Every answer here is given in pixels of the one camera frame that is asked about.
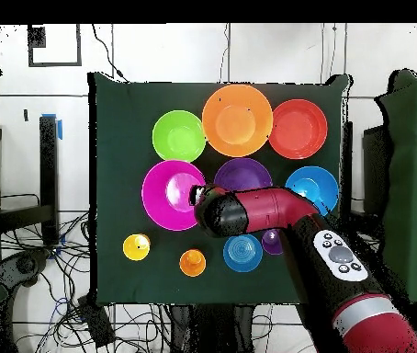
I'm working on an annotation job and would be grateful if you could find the purple bowl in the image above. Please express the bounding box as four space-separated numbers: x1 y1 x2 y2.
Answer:
213 157 275 193

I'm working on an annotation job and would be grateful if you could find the pink bowl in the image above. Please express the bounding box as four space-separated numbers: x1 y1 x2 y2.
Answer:
141 159 207 233

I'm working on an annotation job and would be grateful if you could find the large orange bowl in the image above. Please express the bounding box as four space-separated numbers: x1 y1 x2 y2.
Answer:
201 84 275 158

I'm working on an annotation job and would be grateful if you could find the green bowl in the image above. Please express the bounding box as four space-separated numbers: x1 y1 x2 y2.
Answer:
152 109 208 164

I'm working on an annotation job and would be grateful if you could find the small blue bowl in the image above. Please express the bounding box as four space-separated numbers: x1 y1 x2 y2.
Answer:
222 233 264 274

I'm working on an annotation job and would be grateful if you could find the orange cup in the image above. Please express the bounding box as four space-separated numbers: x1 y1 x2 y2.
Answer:
178 248 208 278

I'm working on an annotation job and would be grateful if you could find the purple cup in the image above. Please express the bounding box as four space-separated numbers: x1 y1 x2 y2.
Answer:
261 228 284 256

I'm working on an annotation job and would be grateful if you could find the yellow cup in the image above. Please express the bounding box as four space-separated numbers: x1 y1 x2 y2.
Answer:
122 233 152 259

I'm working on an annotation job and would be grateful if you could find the large blue bowl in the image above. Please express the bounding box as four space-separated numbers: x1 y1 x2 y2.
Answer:
284 165 341 217

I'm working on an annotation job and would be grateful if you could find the red bowl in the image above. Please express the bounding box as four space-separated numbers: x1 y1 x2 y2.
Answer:
268 97 329 161

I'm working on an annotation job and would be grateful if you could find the dark green table cloth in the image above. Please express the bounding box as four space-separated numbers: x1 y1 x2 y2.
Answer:
87 71 353 308

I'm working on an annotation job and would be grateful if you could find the blue tape strip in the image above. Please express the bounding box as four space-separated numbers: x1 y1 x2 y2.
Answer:
40 112 63 141

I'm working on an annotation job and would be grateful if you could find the black metal stand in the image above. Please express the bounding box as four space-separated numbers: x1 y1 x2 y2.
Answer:
0 114 61 246

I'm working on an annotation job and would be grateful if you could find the black power strip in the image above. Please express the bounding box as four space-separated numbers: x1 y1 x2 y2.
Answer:
77 293 116 348

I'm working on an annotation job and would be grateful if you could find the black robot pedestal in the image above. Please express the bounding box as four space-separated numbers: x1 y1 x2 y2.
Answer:
169 303 255 353

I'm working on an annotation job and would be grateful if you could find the tangle of black cables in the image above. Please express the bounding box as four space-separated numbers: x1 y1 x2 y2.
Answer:
0 192 173 353

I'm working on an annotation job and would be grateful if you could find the black floor cable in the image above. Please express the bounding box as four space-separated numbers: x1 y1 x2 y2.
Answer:
91 24 129 83

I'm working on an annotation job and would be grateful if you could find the black square frame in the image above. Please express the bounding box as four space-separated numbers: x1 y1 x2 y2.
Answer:
27 24 83 68

